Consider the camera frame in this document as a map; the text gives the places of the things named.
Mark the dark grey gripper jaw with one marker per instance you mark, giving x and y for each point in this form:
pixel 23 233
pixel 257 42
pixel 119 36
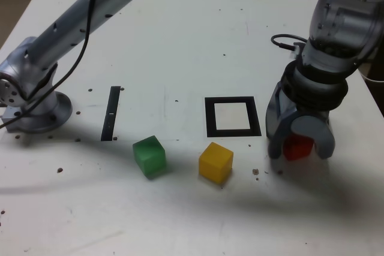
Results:
pixel 277 130

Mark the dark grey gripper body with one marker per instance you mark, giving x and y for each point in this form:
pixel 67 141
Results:
pixel 312 112

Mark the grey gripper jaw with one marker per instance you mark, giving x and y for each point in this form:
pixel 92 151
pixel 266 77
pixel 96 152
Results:
pixel 312 125

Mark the red cube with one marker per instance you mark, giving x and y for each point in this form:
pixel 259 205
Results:
pixel 297 149

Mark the yellow cube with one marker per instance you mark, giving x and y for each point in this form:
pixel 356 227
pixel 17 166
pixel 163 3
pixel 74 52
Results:
pixel 214 163

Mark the green cube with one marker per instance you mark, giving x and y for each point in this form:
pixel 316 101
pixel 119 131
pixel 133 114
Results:
pixel 149 155

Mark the black tape square outline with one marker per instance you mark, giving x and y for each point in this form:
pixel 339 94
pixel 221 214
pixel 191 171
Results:
pixel 210 118

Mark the black tape strip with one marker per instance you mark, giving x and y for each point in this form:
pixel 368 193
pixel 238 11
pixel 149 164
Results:
pixel 110 103

